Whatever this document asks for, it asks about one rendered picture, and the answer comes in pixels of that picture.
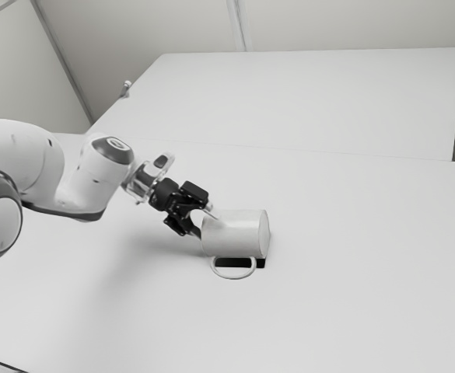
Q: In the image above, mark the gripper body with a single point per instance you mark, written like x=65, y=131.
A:
x=174, y=196

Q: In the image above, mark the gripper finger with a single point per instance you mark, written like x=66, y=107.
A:
x=182, y=226
x=211, y=208

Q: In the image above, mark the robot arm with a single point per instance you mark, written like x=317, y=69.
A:
x=95, y=175

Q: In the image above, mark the small grey clamp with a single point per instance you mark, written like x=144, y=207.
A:
x=126, y=88

